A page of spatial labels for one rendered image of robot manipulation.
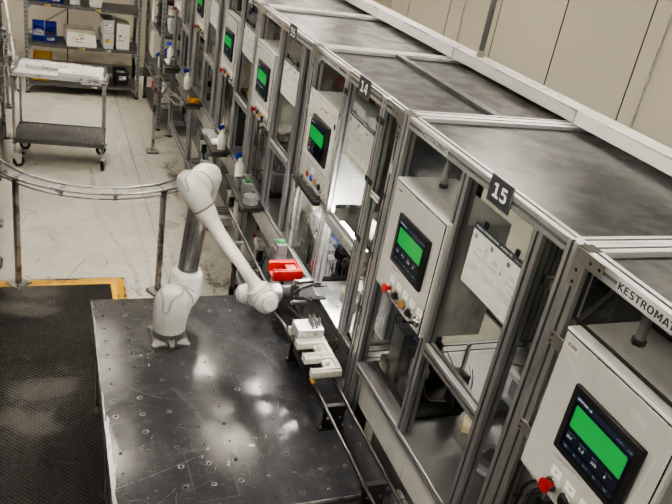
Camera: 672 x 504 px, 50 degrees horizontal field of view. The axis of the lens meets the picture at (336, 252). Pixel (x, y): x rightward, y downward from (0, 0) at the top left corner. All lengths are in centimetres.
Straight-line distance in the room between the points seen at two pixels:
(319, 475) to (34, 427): 175
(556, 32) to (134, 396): 598
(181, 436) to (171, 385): 33
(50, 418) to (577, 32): 588
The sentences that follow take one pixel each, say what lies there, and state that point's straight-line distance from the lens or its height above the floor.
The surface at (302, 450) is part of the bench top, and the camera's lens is 306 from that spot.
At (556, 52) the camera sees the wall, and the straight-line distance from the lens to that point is 792.
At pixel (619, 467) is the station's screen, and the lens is 186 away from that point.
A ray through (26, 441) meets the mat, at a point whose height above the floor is 1.
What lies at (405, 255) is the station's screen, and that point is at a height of 158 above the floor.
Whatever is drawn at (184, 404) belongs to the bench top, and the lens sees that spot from 321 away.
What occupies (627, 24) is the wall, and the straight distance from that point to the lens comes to 723.
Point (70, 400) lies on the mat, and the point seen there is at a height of 1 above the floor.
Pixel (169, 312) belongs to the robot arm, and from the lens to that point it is 344.
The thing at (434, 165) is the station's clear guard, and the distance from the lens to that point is 260.
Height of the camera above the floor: 272
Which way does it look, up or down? 26 degrees down
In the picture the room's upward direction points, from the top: 11 degrees clockwise
